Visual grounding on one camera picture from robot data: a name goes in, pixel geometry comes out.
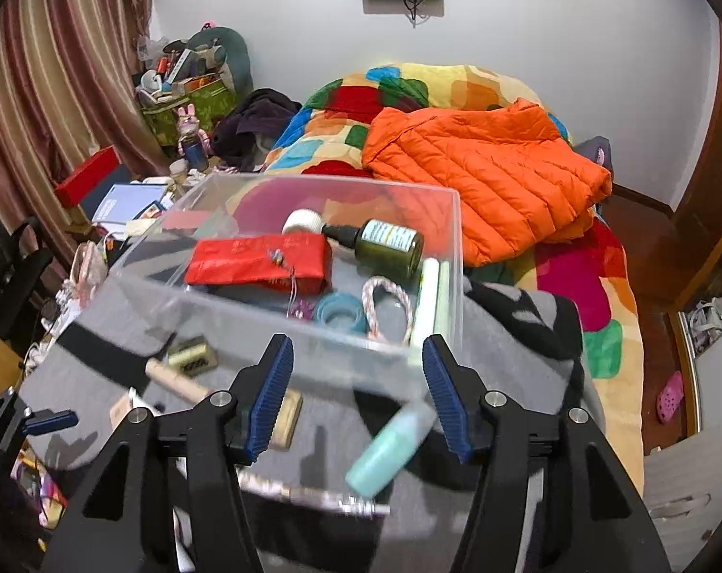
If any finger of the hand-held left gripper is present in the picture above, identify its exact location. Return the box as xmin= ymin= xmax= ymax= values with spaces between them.
xmin=23 ymin=409 xmax=79 ymax=435

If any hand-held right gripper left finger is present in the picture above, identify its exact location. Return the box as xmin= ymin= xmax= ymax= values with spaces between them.
xmin=42 ymin=333 xmax=296 ymax=573

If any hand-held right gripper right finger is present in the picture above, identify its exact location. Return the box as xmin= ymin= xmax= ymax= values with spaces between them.
xmin=422 ymin=334 xmax=672 ymax=573

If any teal cosmetic tube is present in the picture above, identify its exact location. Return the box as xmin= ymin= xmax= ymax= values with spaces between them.
xmin=345 ymin=403 xmax=439 ymax=498

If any small beaded charm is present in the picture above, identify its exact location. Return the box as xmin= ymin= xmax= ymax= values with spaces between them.
xmin=268 ymin=247 xmax=317 ymax=320

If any blue tape roll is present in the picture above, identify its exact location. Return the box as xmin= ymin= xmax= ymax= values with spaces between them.
xmin=312 ymin=292 xmax=365 ymax=335

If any light green tube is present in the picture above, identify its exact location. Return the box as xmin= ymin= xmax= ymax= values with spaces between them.
xmin=410 ymin=258 xmax=451 ymax=347

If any clear plastic bin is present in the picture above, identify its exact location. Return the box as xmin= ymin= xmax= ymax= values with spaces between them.
xmin=106 ymin=172 xmax=465 ymax=401

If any white rope loop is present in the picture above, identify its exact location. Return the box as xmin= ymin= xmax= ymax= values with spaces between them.
xmin=361 ymin=276 xmax=414 ymax=344

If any red foil packet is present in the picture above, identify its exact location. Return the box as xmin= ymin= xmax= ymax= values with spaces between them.
xmin=185 ymin=234 xmax=333 ymax=296

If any dark green bottle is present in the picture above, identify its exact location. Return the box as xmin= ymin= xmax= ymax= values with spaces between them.
xmin=321 ymin=218 xmax=425 ymax=278

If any white bandage roll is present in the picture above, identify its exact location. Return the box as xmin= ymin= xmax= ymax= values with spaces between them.
xmin=281 ymin=209 xmax=325 ymax=236

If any grey black striped blanket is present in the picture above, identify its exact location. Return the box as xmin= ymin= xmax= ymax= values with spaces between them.
xmin=23 ymin=275 xmax=606 ymax=573

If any olive dotted tin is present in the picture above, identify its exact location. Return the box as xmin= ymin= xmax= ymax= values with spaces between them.
xmin=167 ymin=337 xmax=219 ymax=376

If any beige cosmetic tube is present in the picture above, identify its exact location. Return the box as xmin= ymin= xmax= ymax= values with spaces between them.
xmin=145 ymin=358 xmax=210 ymax=402

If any silver metal pen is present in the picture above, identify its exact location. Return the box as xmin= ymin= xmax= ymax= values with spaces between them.
xmin=238 ymin=471 xmax=392 ymax=517

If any black office chair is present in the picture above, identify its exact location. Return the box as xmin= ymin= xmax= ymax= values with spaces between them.
xmin=0 ymin=200 xmax=54 ymax=341

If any pink translucent bag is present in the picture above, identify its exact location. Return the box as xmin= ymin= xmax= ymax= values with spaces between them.
xmin=71 ymin=242 xmax=108 ymax=305

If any colourful patchwork quilt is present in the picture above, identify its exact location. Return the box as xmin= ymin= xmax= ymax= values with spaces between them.
xmin=265 ymin=63 xmax=645 ymax=490

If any orange down jacket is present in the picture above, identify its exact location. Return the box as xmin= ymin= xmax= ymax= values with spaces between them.
xmin=361 ymin=98 xmax=614 ymax=266

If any pink clog shoe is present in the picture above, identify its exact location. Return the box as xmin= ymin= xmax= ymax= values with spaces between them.
xmin=656 ymin=370 xmax=685 ymax=424

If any light blue book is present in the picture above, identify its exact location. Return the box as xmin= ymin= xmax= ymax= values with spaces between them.
xmin=91 ymin=184 xmax=168 ymax=224

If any red box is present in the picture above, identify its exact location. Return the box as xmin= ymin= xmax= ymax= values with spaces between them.
xmin=53 ymin=146 xmax=123 ymax=207

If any dark blue bottle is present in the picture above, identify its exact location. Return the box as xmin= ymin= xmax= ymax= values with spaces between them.
xmin=182 ymin=134 xmax=210 ymax=173

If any white wardrobe door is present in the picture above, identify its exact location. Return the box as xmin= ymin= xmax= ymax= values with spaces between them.
xmin=641 ymin=334 xmax=722 ymax=573

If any dark purple clothing pile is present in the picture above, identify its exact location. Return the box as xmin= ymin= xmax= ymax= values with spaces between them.
xmin=211 ymin=88 xmax=302 ymax=171

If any white bag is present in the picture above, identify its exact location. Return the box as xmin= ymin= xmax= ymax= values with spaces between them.
xmin=686 ymin=298 xmax=722 ymax=353

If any pink rabbit toy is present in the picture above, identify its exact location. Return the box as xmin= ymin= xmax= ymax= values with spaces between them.
xmin=176 ymin=104 xmax=210 ymax=144

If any green basket of clutter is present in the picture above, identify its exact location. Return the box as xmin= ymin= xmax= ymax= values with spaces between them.
xmin=135 ymin=74 xmax=236 ymax=147

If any wooden door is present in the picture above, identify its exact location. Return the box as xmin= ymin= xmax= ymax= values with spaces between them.
xmin=674 ymin=24 xmax=722 ymax=311

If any grey green neck pillow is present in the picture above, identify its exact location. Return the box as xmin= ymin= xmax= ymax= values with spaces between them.
xmin=185 ymin=27 xmax=255 ymax=96

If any striped pink curtain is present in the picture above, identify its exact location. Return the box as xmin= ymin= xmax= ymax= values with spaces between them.
xmin=0 ymin=0 xmax=171 ymax=287

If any black monitor cable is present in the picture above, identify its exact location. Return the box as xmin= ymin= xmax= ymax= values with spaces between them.
xmin=400 ymin=0 xmax=430 ymax=28

